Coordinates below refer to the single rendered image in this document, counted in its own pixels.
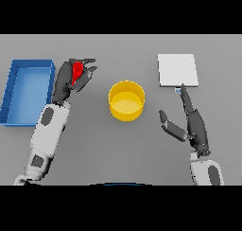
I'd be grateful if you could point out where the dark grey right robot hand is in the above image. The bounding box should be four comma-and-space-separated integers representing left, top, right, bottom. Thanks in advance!
158, 83, 212, 157

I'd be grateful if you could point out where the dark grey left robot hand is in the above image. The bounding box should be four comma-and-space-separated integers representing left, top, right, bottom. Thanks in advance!
51, 58, 98, 106

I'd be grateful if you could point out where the red beaker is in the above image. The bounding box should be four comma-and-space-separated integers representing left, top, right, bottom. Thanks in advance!
71, 61, 85, 86

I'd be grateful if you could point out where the pale square measuring scale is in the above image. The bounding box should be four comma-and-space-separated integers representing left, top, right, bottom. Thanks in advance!
157, 53, 199, 93

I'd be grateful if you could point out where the yellow bowl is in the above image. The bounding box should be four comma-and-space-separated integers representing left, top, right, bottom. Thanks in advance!
108, 80, 147, 122

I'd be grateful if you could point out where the blue tray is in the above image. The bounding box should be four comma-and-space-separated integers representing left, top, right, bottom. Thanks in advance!
0, 59, 57, 128

